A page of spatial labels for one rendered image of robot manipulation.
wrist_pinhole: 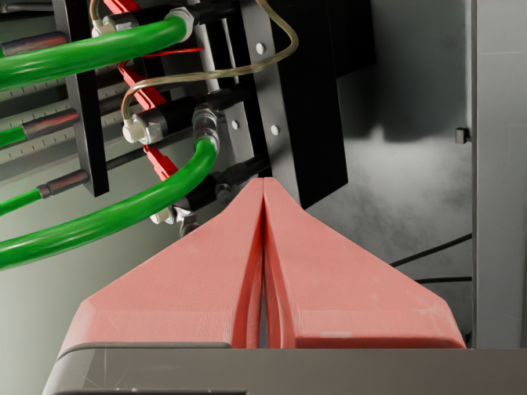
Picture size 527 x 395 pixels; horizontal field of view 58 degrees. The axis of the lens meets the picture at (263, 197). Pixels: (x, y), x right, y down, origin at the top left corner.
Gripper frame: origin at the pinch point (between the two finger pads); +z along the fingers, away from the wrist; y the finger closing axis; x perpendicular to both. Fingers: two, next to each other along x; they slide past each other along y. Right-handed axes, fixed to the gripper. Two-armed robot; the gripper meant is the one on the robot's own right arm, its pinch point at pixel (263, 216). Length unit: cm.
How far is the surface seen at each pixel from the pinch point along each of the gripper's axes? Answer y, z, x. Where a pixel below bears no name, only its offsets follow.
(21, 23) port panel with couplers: 30, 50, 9
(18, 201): 28, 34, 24
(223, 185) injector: 3.8, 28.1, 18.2
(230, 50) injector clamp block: 3.4, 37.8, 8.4
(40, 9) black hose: 25, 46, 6
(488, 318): -19.8, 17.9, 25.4
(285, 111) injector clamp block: -2.1, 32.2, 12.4
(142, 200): 6.3, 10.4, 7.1
